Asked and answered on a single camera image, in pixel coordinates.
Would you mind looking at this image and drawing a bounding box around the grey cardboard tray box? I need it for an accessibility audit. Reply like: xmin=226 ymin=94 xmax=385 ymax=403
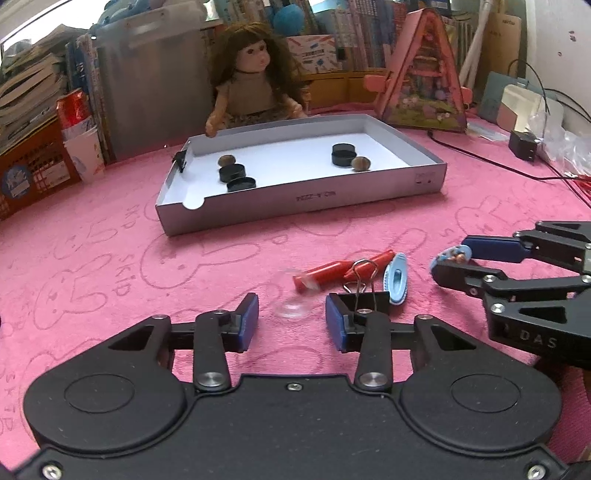
xmin=155 ymin=114 xmax=447 ymax=236

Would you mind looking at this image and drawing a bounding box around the stack of books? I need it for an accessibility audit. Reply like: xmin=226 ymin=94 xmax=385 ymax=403
xmin=1 ymin=24 xmax=86 ymax=151

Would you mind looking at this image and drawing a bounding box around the small black round lid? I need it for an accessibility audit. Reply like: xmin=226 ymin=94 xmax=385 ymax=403
xmin=218 ymin=163 xmax=245 ymax=183

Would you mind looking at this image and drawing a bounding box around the clear plastic round piece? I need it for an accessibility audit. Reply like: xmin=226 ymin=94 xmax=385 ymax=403
xmin=274 ymin=269 xmax=317 ymax=321

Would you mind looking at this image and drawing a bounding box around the small black cap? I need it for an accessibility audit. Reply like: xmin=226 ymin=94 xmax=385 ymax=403
xmin=226 ymin=177 xmax=256 ymax=192

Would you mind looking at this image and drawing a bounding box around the small brown hazelnut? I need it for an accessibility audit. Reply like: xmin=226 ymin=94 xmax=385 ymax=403
xmin=217 ymin=154 xmax=236 ymax=168

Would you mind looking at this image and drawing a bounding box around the black power adapter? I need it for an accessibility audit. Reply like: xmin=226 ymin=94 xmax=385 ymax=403
xmin=508 ymin=130 xmax=538 ymax=162

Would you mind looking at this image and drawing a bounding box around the grey metal bin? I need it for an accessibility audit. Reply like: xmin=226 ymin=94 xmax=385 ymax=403
xmin=93 ymin=1 xmax=213 ymax=161

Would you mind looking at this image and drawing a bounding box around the pink triangular toy house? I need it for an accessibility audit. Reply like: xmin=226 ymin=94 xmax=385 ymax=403
xmin=363 ymin=8 xmax=472 ymax=132

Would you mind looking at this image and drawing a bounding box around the light blue hair clip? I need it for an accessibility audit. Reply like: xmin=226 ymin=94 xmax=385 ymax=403
xmin=383 ymin=253 xmax=408 ymax=306

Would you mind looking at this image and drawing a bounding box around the white lamp stand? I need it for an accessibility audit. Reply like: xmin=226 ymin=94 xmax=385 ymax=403
xmin=459 ymin=0 xmax=499 ymax=89

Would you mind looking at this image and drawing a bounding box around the white paper cup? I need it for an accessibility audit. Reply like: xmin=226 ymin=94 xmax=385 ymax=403
xmin=64 ymin=127 xmax=105 ymax=183

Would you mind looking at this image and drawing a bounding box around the pink towel mat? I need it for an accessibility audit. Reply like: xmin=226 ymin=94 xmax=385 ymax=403
xmin=1 ymin=130 xmax=590 ymax=468

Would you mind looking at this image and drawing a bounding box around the brown haired doll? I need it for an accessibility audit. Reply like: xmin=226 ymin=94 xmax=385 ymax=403
xmin=205 ymin=22 xmax=307 ymax=138

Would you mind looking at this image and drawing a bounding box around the red cola can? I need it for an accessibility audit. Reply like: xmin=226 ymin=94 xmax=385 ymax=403
xmin=56 ymin=88 xmax=94 ymax=141

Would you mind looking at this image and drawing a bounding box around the black round cap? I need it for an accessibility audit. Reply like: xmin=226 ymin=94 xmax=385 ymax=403
xmin=332 ymin=143 xmax=356 ymax=167

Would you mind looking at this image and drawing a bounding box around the blue plush ball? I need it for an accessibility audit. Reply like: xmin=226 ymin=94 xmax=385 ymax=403
xmin=273 ymin=4 xmax=304 ymax=37

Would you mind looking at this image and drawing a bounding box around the red plastic basket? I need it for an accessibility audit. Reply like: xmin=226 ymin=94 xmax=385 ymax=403
xmin=1 ymin=118 xmax=81 ymax=220

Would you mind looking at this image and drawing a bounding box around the large black binder clip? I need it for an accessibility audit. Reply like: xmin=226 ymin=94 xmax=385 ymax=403
xmin=332 ymin=276 xmax=390 ymax=316

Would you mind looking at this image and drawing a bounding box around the row of shelf books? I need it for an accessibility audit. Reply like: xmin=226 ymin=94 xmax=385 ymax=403
xmin=204 ymin=1 xmax=478 ymax=71

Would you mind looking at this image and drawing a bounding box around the small black binder clip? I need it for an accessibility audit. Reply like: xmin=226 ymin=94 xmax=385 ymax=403
xmin=172 ymin=149 xmax=187 ymax=173

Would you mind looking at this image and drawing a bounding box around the blue hair clip with bears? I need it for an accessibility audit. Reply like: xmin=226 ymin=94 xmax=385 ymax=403
xmin=429 ymin=244 xmax=472 ymax=271

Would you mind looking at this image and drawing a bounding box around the yellow wooden drawer box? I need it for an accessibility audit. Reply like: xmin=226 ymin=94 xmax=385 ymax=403
xmin=301 ymin=69 xmax=386 ymax=109

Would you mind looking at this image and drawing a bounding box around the colourful stationery box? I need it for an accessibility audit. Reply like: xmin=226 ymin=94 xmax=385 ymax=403
xmin=287 ymin=35 xmax=341 ymax=74

